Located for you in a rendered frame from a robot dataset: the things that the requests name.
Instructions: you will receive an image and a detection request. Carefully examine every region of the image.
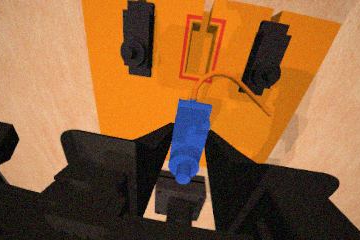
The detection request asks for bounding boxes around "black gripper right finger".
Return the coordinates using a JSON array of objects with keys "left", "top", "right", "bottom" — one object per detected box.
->
[{"left": 205, "top": 129, "right": 340, "bottom": 233}]

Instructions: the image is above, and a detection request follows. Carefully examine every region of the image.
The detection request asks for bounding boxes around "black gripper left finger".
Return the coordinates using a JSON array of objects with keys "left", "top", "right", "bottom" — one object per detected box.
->
[{"left": 60, "top": 122, "right": 174, "bottom": 217}]

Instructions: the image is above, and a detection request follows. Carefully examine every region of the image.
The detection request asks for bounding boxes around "orange flat deck panel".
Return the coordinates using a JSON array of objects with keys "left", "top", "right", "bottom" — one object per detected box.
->
[{"left": 81, "top": 0, "right": 342, "bottom": 164}]

